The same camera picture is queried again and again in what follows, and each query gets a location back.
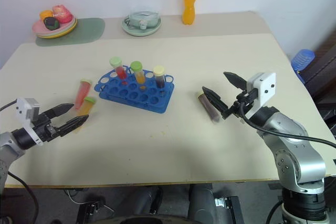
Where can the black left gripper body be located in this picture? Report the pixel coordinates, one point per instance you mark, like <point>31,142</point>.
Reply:
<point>44,129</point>

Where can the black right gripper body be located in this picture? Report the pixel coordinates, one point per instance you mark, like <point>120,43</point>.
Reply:
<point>240,103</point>

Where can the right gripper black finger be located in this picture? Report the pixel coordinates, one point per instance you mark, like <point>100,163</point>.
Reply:
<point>235,80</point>
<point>214,100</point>

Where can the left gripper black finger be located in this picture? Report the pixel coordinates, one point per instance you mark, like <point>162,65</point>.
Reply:
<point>73,124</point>
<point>61,109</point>

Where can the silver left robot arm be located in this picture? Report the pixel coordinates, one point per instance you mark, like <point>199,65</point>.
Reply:
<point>8,145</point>

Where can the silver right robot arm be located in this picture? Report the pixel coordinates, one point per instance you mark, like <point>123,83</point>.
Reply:
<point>296,150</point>

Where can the dark liquid tube yellow cap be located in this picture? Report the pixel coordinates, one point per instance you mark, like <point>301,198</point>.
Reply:
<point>210,110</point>
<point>159,81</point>

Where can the orange liquid tube green cap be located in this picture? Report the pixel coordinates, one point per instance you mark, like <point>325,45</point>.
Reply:
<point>140,77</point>
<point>88,107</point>

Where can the pink liquid tube green cap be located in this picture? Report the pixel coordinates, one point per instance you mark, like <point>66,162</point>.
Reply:
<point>82,93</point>

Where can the blue test tube rack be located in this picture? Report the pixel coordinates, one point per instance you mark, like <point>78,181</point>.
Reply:
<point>136,98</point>

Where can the red liquid tube green cap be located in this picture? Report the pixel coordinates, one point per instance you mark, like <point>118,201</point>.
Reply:
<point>121,73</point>

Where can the blue water jug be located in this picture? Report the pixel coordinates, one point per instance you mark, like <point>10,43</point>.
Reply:
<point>302,61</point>

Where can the pale green plate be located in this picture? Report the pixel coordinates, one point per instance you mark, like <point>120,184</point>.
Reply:
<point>52,36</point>

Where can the green placemat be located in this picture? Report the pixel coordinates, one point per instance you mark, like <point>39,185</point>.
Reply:
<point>89,31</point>

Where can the pink plate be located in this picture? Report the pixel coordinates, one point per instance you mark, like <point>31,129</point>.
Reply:
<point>38,28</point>

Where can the yellow plate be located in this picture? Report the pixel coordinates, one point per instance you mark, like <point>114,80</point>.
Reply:
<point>74,26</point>

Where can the dark round toy food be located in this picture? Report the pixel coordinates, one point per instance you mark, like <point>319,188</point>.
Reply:
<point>51,23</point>

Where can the dark brown furniture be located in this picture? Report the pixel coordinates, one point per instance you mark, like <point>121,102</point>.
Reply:
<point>324,72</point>

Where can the pink toy food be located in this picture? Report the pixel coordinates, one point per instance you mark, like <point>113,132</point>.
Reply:
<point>62,13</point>

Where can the orange toy food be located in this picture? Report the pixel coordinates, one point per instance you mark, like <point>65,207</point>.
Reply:
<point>46,14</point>

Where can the mint green plate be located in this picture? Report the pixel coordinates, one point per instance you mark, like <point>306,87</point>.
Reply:
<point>141,32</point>

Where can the dark grey rounded shape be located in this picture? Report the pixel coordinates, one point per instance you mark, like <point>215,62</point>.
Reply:
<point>202,203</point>

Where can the clear glass bowl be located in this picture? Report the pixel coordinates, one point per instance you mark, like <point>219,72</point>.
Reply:
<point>151,18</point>

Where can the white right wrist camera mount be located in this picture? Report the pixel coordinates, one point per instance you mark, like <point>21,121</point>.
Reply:
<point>265,87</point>

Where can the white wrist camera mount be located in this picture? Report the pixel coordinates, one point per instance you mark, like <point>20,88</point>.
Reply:
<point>22,108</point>
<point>265,87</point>

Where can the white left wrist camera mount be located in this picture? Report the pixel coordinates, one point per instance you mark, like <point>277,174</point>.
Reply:
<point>22,108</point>

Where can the black frame under table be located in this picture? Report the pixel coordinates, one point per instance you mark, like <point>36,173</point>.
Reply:
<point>92,211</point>

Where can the metal bracket under table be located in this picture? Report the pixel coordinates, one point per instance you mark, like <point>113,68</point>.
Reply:
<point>227,208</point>

